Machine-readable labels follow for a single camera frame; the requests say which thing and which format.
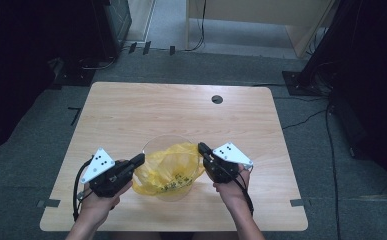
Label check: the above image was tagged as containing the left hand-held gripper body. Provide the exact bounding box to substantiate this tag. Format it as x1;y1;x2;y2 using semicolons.
79;147;136;198

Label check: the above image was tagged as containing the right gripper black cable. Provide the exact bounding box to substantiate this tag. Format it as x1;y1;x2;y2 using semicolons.
214;159;255;217

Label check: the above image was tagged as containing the grey tape strip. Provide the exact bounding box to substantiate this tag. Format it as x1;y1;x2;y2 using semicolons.
289;198;311;208
36;198;62;209

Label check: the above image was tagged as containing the black cabinet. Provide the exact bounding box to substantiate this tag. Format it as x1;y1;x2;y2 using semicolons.
90;0;133;59

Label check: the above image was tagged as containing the long black floor cable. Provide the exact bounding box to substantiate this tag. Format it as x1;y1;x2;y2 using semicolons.
324;104;341;240

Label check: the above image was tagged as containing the person's right hand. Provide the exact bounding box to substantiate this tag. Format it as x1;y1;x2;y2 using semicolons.
212;163;254;209

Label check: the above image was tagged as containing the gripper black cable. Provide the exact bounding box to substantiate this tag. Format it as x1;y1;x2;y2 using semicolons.
72;159;94;223
214;159;255;217

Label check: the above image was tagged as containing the person's left hand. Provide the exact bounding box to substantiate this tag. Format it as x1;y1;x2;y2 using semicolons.
80;159;134;221

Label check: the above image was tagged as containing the hanging black cable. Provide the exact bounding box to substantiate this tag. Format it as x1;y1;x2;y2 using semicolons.
184;0;208;53

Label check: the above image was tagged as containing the coiled black floor cable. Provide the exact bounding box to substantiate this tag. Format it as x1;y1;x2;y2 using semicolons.
79;53;119;71

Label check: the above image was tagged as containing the thin black floor cable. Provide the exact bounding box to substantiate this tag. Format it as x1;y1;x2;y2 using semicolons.
281;108;329;131

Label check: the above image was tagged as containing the yellow plastic bag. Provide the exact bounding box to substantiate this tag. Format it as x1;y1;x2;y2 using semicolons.
132;141;206;197

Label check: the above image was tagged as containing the dark curtain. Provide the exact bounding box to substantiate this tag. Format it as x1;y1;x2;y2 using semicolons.
0;0;110;159
299;0;387;199

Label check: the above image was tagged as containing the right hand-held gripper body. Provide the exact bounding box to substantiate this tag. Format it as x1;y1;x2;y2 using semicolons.
202;141;254;185

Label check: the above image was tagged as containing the black floor tape mark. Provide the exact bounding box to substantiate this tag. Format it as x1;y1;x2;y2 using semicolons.
67;106;83;127

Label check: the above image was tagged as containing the black stand base plate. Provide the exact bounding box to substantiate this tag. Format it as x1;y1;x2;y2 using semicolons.
51;65;96;88
281;69;330;98

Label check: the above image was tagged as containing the clear plastic bowl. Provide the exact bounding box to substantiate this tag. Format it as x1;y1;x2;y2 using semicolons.
142;133;203;203

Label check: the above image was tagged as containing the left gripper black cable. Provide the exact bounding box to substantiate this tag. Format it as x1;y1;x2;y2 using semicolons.
72;159;94;223

